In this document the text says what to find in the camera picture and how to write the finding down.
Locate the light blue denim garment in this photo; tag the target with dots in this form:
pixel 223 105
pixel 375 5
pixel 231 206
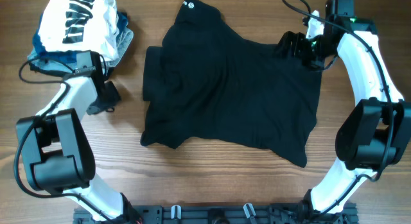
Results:
pixel 124 39

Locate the black folded garment under pile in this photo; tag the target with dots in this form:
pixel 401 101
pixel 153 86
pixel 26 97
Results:
pixel 51 69

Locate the white shirt with black print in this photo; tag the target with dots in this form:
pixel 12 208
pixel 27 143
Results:
pixel 80 25

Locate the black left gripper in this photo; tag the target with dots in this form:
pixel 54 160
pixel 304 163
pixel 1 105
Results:
pixel 114 98

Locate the black polo shirt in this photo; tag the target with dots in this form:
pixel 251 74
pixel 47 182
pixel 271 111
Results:
pixel 207 81

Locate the blue folded garment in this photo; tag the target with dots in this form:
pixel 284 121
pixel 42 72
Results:
pixel 69 57

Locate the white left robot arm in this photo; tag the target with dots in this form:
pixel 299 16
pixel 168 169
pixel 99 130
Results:
pixel 54 158

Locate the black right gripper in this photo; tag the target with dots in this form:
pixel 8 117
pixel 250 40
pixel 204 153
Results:
pixel 299 40

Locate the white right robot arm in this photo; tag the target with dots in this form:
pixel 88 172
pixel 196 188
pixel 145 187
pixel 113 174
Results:
pixel 376 132

